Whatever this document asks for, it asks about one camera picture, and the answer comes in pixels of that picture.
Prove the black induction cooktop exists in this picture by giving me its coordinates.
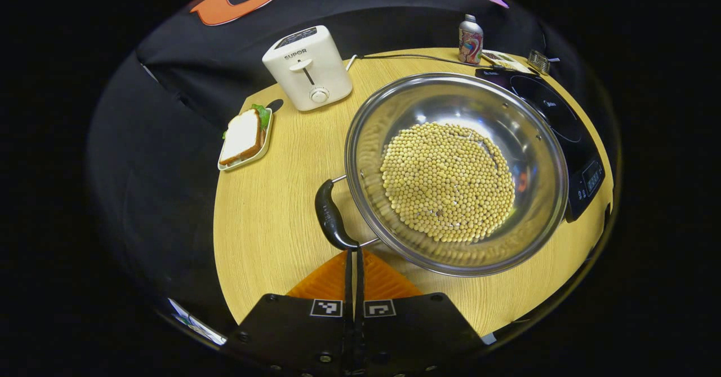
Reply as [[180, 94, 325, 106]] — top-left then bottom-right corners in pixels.
[[476, 67, 606, 223]]

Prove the small pale green tray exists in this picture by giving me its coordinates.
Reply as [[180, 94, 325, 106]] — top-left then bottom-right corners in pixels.
[[217, 105, 274, 172]]

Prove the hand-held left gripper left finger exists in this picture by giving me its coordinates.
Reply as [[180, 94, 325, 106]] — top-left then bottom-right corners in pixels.
[[228, 249, 357, 375]]

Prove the black power cable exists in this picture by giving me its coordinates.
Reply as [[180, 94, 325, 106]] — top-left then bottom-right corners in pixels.
[[358, 54, 496, 71]]

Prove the white toaster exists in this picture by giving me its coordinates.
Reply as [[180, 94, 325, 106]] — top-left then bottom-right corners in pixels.
[[262, 25, 354, 112]]

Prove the wire mesh holder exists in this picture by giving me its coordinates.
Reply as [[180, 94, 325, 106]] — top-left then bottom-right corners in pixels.
[[527, 49, 561, 76]]

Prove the white divided bean tray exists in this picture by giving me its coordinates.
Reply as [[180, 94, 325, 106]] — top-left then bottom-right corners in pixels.
[[482, 50, 533, 74]]

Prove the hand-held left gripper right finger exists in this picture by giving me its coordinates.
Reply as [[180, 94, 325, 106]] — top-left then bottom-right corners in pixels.
[[356, 249, 486, 375]]

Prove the stainless steel pot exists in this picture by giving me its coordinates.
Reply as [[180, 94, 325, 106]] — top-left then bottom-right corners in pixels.
[[314, 73, 569, 277]]

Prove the sandwich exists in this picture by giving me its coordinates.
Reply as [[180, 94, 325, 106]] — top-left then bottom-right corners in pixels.
[[220, 107, 271, 166]]

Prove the silver drink bottle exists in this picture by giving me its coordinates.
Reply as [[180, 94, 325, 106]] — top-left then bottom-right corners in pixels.
[[457, 14, 484, 65]]

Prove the pile of soybeans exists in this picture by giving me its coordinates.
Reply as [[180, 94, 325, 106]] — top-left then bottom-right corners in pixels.
[[380, 122, 516, 243]]

